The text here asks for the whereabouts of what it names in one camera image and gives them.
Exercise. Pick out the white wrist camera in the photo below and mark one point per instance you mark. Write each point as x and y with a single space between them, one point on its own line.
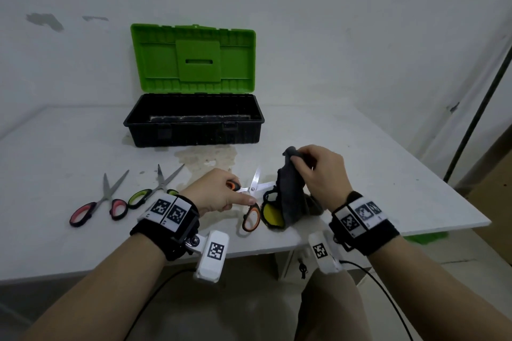
324 255
212 257

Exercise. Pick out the black key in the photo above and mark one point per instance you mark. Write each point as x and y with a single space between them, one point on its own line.
303 268

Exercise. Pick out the person's right hand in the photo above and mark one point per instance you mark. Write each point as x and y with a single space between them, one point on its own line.
328 177

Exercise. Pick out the green object under table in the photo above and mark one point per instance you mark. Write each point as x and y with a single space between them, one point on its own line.
426 237

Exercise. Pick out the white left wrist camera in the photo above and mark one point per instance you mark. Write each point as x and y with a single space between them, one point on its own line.
212 257

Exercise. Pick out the black metal pole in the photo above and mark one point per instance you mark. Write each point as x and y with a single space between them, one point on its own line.
476 113

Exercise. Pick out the black toolbox with green lid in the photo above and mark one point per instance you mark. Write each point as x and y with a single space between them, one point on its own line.
192 121

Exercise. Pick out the person's left forearm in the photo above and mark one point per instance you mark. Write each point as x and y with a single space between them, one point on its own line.
104 292

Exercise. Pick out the black wristband with markers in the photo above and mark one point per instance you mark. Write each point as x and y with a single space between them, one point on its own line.
168 221
366 225

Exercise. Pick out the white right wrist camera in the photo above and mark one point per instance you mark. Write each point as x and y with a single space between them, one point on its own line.
324 255

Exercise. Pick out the black left wristband with markers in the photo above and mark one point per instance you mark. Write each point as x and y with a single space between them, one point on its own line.
168 221

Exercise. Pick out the person's right forearm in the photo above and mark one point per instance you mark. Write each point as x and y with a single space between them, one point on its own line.
436 292

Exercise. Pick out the person's left hand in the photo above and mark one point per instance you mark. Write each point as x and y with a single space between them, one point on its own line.
208 193

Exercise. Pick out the person's right thumb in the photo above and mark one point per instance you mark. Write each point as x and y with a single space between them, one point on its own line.
302 164

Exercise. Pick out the dark grey cloth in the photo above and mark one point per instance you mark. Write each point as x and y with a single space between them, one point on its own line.
290 193

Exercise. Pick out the person's left fingers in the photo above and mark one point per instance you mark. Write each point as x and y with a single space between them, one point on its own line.
240 201

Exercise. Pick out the person's leg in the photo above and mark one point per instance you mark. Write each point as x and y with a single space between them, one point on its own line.
332 308

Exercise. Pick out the brown cardboard box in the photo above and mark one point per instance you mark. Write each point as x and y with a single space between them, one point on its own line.
494 209

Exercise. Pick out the black right wristband with markers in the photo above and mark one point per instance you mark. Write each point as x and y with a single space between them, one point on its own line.
366 225

